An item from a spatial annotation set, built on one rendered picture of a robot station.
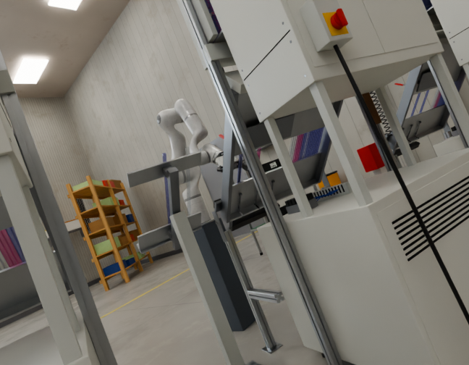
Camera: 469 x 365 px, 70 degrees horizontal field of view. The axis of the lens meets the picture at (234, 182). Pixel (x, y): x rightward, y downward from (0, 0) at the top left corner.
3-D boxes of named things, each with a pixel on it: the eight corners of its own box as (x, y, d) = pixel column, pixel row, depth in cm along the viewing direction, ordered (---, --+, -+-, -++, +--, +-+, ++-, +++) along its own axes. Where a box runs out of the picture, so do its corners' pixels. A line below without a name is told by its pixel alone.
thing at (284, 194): (229, 221, 175) (222, 214, 180) (318, 183, 206) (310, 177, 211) (230, 220, 174) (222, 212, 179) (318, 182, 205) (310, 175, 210)
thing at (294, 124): (234, 161, 152) (227, 156, 155) (333, 128, 183) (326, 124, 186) (238, 93, 131) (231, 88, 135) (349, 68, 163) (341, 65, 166)
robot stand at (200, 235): (224, 331, 218) (185, 232, 221) (241, 317, 231) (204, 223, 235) (243, 331, 206) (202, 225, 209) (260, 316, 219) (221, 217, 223)
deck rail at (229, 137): (226, 223, 174) (220, 216, 178) (229, 221, 175) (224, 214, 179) (234, 94, 130) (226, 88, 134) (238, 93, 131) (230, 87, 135)
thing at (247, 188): (227, 217, 176) (224, 214, 178) (315, 179, 207) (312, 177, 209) (229, 189, 164) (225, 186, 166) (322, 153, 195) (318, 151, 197)
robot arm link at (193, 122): (174, 119, 184) (200, 161, 174) (199, 111, 191) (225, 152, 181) (172, 129, 192) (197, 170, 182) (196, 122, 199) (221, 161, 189)
